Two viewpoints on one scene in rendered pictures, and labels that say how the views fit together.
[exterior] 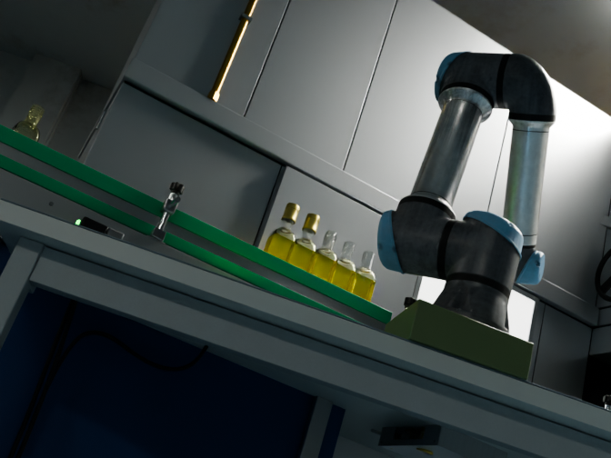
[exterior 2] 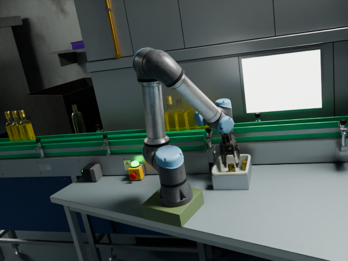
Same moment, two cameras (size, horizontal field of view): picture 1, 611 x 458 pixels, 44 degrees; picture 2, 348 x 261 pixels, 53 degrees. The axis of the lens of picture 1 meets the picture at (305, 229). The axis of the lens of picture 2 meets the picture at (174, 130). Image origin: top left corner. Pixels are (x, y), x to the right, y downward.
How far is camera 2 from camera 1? 1.74 m
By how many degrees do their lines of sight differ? 56
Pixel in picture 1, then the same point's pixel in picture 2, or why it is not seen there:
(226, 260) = (134, 148)
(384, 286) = (225, 92)
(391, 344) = (141, 220)
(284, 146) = not seen: hidden behind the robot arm
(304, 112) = (154, 32)
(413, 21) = not seen: outside the picture
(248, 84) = (127, 38)
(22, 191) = (70, 161)
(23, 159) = (66, 149)
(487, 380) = (171, 228)
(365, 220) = (202, 67)
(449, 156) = (148, 118)
